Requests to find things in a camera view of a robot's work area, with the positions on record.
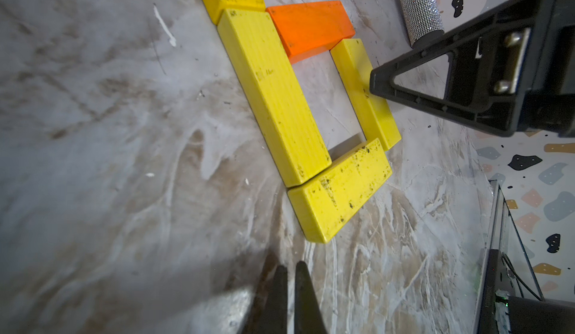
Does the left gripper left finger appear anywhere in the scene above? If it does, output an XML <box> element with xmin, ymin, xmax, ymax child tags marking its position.
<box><xmin>242</xmin><ymin>265</ymin><xmax>288</xmax><ymax>333</ymax></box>

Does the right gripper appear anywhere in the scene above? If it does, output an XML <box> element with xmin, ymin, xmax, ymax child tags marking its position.
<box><xmin>370</xmin><ymin>0</ymin><xmax>574</xmax><ymax>138</ymax></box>

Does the orange block diagonal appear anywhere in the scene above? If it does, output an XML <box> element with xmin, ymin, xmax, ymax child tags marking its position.
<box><xmin>267</xmin><ymin>0</ymin><xmax>355</xmax><ymax>64</ymax></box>

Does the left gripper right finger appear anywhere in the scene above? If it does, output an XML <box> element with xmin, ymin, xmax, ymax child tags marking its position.
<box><xmin>294</xmin><ymin>261</ymin><xmax>328</xmax><ymax>334</ymax></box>

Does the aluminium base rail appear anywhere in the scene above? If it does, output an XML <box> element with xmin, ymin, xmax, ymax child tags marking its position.
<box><xmin>471</xmin><ymin>178</ymin><xmax>575</xmax><ymax>334</ymax></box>

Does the glitter filled clear tube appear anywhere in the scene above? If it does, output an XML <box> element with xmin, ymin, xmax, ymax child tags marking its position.
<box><xmin>399</xmin><ymin>0</ymin><xmax>445</xmax><ymax>49</ymax></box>

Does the yellow block top vertical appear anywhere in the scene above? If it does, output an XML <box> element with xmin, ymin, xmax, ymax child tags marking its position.
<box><xmin>287</xmin><ymin>138</ymin><xmax>392</xmax><ymax>244</ymax></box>

